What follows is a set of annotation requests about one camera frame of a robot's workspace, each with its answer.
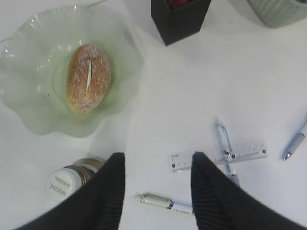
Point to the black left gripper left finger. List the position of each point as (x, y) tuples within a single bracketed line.
[(97, 205)]

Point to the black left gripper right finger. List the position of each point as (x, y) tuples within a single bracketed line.
[(220, 204)]

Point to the brown Nescafe coffee bottle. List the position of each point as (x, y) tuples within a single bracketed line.
[(64, 182)]

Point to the clear plastic ruler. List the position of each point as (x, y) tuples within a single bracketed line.
[(241, 151)]

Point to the sugared bread roll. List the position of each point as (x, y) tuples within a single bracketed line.
[(88, 78)]

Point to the cream grip pen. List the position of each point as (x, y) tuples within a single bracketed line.
[(164, 202)]

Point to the grey grip pen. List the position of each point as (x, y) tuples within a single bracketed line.
[(295, 142)]

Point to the green wavy glass plate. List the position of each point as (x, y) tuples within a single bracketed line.
[(34, 64)]

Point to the black mesh pen holder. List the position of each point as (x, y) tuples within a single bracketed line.
[(178, 19)]

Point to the green plastic woven basket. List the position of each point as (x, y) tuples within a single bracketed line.
[(279, 13)]

